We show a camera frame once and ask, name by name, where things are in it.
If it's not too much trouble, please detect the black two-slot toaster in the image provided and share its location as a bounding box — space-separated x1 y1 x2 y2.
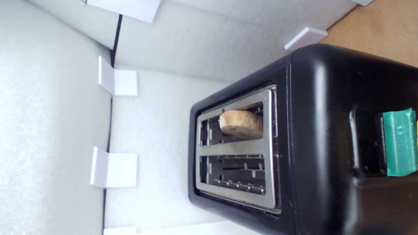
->
188 43 418 235

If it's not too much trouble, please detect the brown bread slice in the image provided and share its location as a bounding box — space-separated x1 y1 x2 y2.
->
219 110 264 140

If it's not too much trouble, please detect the green-taped toaster lever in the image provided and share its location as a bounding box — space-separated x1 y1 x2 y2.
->
382 108 418 177

